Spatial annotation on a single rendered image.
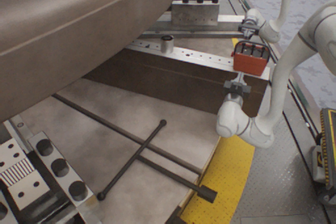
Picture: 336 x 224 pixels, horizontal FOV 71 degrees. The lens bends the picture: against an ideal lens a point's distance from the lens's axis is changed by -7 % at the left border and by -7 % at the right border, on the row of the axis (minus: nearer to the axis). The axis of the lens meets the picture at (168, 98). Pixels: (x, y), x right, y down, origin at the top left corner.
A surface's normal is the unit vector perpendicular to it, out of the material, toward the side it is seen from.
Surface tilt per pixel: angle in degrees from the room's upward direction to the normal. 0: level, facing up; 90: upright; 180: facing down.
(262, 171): 0
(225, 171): 0
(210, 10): 90
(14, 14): 62
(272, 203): 0
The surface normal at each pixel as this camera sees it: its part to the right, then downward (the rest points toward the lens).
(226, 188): 0.00, -0.74
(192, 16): 0.01, 0.67
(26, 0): 0.74, 0.18
